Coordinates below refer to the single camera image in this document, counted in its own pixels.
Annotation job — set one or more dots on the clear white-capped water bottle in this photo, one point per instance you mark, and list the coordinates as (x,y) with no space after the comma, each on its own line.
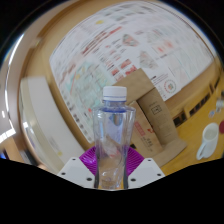
(113,133)

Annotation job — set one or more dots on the white ceramic mug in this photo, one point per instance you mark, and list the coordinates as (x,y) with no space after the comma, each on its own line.
(210,138)

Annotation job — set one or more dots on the large printed wall posters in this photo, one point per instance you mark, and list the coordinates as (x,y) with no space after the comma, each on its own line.
(133,43)

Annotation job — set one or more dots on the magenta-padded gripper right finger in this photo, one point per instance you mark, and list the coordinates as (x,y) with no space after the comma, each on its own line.
(143,171)

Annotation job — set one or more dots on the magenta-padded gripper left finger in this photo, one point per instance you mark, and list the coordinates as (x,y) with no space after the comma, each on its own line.
(77,171)

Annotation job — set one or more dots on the brown cardboard box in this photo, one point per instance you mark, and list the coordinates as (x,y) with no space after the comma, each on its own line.
(156,116)

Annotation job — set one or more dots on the row of wooden chairs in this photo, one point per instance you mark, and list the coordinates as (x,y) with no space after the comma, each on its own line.
(193,106)

